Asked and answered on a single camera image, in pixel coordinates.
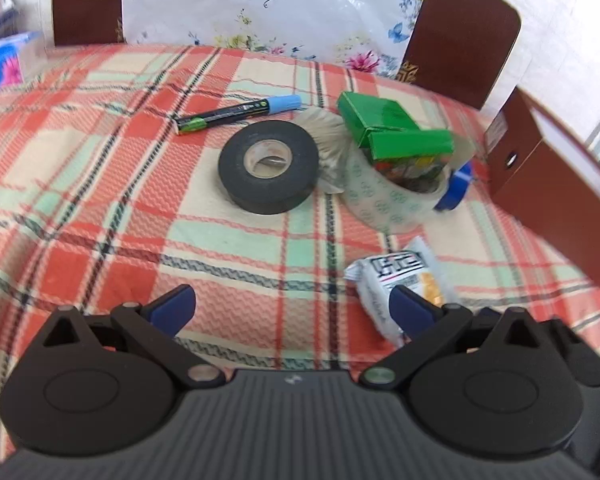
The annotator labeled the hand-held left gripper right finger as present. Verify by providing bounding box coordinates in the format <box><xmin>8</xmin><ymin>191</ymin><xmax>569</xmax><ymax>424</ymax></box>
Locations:
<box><xmin>358</xmin><ymin>285</ymin><xmax>553</xmax><ymax>391</ymax></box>

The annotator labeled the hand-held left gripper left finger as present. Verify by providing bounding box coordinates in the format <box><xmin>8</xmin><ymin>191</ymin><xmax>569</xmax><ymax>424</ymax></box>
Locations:
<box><xmin>40</xmin><ymin>284</ymin><xmax>226</xmax><ymax>391</ymax></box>

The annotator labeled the white snack packet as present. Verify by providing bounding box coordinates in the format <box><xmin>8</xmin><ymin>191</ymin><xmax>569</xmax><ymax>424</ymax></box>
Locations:
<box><xmin>344</xmin><ymin>236</ymin><xmax>457</xmax><ymax>348</ymax></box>

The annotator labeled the black tape roll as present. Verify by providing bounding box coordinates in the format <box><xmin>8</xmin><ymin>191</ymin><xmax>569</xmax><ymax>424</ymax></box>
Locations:
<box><xmin>218</xmin><ymin>121</ymin><xmax>320</xmax><ymax>213</ymax></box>

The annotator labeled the green cardboard box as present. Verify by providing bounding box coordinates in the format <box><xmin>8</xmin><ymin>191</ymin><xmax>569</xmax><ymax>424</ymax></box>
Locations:
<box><xmin>336</xmin><ymin>91</ymin><xmax>455</xmax><ymax>163</ymax></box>

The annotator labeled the clear tape roll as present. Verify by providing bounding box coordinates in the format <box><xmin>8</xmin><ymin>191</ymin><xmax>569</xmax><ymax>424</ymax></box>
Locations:
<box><xmin>337</xmin><ymin>132</ymin><xmax>476</xmax><ymax>234</ymax></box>

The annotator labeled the plaid tablecloth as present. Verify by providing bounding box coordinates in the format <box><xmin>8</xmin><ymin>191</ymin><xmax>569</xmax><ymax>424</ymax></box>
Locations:
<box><xmin>0</xmin><ymin>42</ymin><xmax>600</xmax><ymax>466</ymax></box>

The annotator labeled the pale ribbed round object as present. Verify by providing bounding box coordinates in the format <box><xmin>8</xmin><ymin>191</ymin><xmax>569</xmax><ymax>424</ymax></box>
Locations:
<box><xmin>294</xmin><ymin>110</ymin><xmax>352</xmax><ymax>196</ymax></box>

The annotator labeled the black marker with blue cap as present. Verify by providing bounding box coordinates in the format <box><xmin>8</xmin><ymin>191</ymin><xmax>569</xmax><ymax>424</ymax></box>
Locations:
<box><xmin>174</xmin><ymin>95</ymin><xmax>302</xmax><ymax>136</ymax></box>

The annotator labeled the blue tissue pack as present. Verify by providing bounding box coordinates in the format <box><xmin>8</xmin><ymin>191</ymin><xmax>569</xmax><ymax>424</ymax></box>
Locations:
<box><xmin>0</xmin><ymin>31</ymin><xmax>47</xmax><ymax>93</ymax></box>

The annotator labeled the floral plastic bag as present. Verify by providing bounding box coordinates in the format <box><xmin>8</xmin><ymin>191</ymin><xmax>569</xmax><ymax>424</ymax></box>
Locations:
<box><xmin>117</xmin><ymin>0</ymin><xmax>438</xmax><ymax>78</ymax></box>

